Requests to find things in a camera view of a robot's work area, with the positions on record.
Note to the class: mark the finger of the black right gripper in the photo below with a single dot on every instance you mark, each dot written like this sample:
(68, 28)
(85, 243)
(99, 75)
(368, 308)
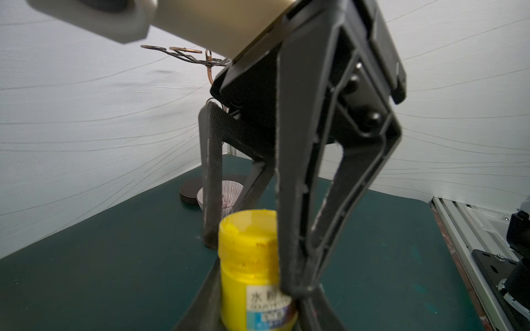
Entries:
(216, 127)

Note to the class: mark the bronze scroll jewelry stand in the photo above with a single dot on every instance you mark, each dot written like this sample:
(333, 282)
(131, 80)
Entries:
(160, 101)

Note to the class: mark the yellow paint jar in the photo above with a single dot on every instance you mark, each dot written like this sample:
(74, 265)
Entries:
(250, 274)

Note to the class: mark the purple patterned bowl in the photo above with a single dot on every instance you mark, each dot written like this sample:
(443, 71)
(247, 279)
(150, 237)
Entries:
(231, 191)

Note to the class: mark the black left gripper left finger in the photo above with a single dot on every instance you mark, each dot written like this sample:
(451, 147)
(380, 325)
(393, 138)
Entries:
(204, 312)

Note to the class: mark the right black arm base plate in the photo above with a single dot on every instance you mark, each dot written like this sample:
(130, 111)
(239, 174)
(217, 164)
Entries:
(509, 282)

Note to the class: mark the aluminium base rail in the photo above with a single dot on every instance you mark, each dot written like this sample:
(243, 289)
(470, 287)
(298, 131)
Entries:
(505, 236)

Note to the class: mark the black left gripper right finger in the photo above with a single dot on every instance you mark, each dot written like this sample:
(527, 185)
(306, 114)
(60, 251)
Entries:
(316, 313)

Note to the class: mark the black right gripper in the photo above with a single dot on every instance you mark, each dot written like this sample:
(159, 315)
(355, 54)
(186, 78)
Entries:
(321, 83)

